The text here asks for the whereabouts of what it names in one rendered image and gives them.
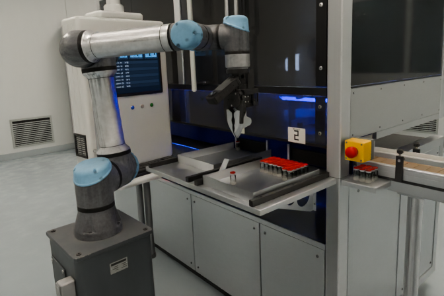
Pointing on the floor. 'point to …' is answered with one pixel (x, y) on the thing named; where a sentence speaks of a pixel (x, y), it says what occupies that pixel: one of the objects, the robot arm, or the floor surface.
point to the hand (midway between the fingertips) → (234, 134)
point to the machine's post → (338, 123)
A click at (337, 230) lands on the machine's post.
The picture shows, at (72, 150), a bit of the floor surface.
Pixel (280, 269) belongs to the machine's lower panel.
